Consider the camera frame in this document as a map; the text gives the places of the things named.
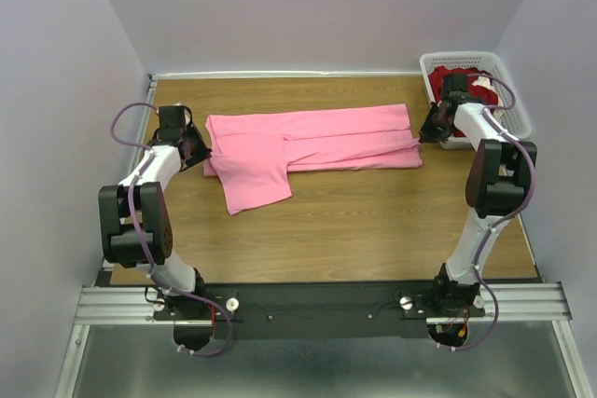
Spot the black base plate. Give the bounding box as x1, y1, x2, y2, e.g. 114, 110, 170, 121
153, 281, 486, 351

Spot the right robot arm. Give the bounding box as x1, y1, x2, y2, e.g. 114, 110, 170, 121
419, 73, 537, 316

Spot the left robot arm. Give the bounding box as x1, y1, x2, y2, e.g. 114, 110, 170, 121
98, 103, 215, 319

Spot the pink t shirt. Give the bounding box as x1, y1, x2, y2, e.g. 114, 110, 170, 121
203, 104, 423, 215

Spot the white plastic basket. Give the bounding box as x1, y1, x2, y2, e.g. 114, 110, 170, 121
419, 51, 532, 140

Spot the red t shirt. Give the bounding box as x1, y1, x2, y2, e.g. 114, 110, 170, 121
428, 66, 487, 140

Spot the white cloth in basket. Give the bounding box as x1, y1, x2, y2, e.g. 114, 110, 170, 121
467, 75, 505, 106

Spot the aluminium frame rail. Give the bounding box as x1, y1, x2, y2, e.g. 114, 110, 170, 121
75, 283, 572, 325

